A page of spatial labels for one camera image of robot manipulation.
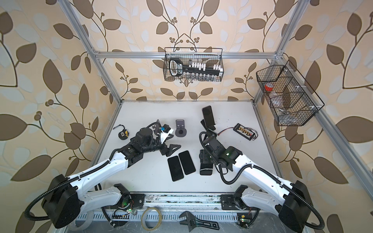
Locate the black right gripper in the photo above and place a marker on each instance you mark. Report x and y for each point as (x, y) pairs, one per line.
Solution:
(203, 156)

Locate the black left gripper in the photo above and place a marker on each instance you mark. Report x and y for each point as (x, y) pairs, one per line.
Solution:
(169, 151)

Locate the silver-edged black phone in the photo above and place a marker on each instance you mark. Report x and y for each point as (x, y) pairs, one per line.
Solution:
(187, 162)

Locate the dark phone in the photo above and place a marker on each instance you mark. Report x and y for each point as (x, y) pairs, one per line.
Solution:
(175, 168)

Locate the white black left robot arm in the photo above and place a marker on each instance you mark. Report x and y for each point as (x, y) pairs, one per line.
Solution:
(68, 197)

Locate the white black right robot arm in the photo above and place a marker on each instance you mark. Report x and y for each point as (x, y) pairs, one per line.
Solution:
(291, 202)

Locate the purple round middle phone stand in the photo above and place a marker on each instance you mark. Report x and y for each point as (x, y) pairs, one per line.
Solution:
(180, 128)

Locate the yellow black tape measure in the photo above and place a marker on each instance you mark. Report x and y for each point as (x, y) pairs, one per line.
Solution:
(123, 134)

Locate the black adjustable wrench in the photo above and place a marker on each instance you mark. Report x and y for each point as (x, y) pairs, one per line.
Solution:
(192, 222)

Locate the brown tape roll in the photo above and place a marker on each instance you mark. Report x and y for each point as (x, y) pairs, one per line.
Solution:
(151, 219)

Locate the black socket set holder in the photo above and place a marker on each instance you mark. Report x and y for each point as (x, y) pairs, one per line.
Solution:
(193, 69)

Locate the red capped item in basket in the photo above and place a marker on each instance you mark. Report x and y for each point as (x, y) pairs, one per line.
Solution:
(268, 87)

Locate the black circuit board with wires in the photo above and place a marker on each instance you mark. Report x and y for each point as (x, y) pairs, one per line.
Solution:
(246, 132)

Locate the black wire basket back wall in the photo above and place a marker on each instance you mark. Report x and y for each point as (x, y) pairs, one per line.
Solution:
(209, 55)

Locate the black wire basket wall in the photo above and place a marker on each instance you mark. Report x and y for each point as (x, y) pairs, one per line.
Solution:
(293, 101)
(209, 55)

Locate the black wire basket right wall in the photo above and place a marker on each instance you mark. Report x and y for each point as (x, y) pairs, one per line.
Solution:
(293, 101)

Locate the aluminium frame post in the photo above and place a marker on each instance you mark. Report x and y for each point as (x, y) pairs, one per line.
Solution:
(73, 19)

